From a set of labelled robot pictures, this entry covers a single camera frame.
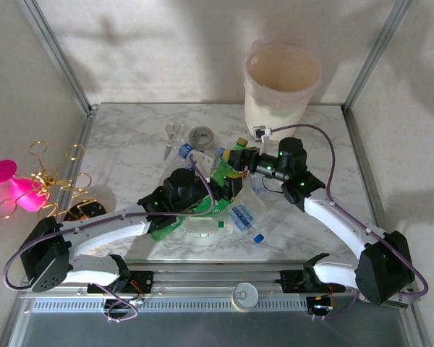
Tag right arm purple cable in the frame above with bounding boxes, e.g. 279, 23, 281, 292
269, 124, 430, 322

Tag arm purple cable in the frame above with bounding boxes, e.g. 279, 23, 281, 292
1, 153, 218, 323
269, 124, 430, 322

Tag cream ribbed waste bin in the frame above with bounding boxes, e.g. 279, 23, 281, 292
243, 38, 323, 142

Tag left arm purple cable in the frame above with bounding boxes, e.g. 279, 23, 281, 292
1, 153, 218, 323

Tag silver tin can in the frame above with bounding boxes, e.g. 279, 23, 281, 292
231, 281, 260, 313

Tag large green plastic bottle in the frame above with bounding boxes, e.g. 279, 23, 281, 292
150, 200, 220, 242

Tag grey adhesive tape roll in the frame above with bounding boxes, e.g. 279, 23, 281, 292
187, 126, 217, 151

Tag clear bottle with green cap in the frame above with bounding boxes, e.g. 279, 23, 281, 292
182, 216, 227, 239

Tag flag print tissue box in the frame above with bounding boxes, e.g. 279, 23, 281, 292
361, 288, 413, 309

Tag small lit circuit board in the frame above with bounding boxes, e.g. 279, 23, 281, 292
306, 294, 336, 314

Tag clear bottle with blue cap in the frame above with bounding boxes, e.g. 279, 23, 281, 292
226, 200, 265, 244

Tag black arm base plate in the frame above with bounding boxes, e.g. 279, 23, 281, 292
87, 270, 155, 294
280, 270, 345, 294

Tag aluminium frame post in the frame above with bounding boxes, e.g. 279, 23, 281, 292
341, 0, 415, 111
17, 0, 98, 116

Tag pink plastic bin liner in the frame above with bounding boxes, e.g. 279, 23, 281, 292
243, 38, 323, 109

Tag pink goblet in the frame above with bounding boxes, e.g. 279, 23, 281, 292
0, 158, 52, 213

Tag clear plastic bottle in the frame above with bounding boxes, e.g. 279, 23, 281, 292
238, 175, 272, 218

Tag white handled scissors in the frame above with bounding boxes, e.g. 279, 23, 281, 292
162, 121, 187, 162

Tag aluminium mounting rail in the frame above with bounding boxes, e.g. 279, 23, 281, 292
21, 262, 419, 296

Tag grey slotted cable duct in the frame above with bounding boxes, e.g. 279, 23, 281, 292
30, 296, 310, 314

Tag grey metal base panel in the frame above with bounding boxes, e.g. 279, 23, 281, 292
0, 310, 433, 347

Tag aluminium table side rail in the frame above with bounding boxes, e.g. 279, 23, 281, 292
342, 106, 397, 263
35, 106, 97, 261

